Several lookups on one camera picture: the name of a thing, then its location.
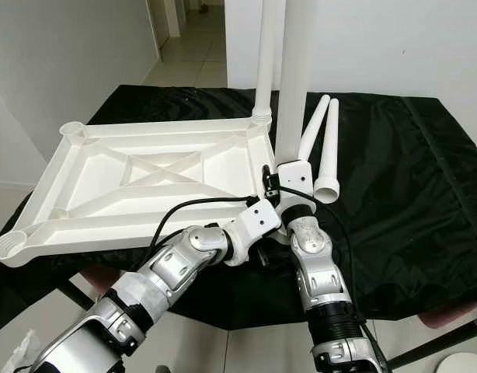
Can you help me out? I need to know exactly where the white plastic table leg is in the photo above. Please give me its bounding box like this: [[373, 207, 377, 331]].
[[272, 0, 312, 166], [297, 95, 332, 162], [314, 98, 343, 205], [250, 0, 276, 130]]

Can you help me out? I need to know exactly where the pink table corner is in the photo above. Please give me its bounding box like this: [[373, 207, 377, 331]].
[[421, 305, 477, 329], [79, 264, 116, 293]]

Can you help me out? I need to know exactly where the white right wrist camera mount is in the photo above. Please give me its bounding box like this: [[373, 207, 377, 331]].
[[277, 159, 316, 210]]

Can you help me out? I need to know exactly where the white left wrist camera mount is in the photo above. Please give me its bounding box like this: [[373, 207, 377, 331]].
[[227, 198, 283, 266]]

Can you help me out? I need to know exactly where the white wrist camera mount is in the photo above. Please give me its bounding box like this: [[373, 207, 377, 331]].
[[227, 198, 283, 266], [277, 159, 316, 210]]

